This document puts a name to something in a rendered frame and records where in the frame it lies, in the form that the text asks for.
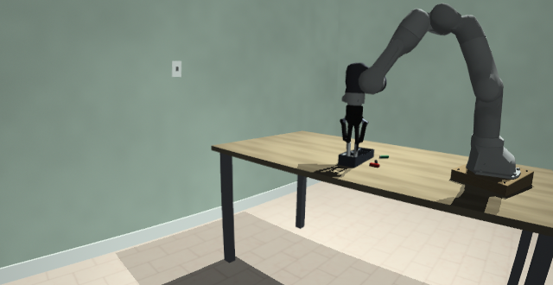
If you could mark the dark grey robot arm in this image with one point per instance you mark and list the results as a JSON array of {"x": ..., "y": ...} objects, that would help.
[{"x": 488, "y": 156}]

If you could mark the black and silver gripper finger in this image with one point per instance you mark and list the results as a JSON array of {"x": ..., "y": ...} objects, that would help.
[
  {"x": 359, "y": 138},
  {"x": 347, "y": 138}
]

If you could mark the dark grey rack of three bins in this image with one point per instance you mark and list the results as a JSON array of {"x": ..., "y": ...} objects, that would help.
[{"x": 353, "y": 162}]

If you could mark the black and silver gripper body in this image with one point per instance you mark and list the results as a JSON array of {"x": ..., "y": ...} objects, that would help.
[{"x": 357, "y": 113}]

